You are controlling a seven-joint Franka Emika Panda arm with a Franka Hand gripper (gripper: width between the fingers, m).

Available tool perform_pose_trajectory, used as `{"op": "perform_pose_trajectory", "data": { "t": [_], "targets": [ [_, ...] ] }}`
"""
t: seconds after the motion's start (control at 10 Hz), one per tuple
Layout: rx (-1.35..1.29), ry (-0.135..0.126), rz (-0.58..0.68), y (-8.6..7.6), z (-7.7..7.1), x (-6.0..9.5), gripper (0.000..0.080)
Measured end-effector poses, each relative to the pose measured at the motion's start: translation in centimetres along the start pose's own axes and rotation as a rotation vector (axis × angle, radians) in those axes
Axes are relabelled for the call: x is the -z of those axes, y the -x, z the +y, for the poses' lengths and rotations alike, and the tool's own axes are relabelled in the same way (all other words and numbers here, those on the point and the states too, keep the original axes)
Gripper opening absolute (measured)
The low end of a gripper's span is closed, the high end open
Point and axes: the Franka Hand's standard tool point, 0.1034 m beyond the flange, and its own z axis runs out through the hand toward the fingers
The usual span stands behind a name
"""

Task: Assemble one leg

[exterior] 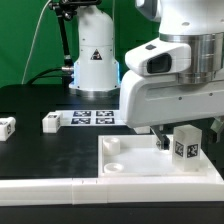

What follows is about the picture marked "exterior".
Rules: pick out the white tag base sheet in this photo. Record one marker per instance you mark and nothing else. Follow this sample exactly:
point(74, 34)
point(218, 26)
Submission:
point(91, 118)

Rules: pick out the black camera stand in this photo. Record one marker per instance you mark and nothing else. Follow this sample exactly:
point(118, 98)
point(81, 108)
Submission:
point(65, 10)

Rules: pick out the white L-shaped obstacle fence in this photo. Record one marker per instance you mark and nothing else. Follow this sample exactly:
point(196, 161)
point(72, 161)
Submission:
point(74, 191)

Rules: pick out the white square table top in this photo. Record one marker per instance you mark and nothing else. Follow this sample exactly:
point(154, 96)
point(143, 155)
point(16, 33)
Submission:
point(137, 156)

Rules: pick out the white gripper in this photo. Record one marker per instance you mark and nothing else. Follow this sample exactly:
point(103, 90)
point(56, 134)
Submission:
point(158, 100)

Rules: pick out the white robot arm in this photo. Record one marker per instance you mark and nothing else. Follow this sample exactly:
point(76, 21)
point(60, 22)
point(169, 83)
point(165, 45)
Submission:
point(178, 76)

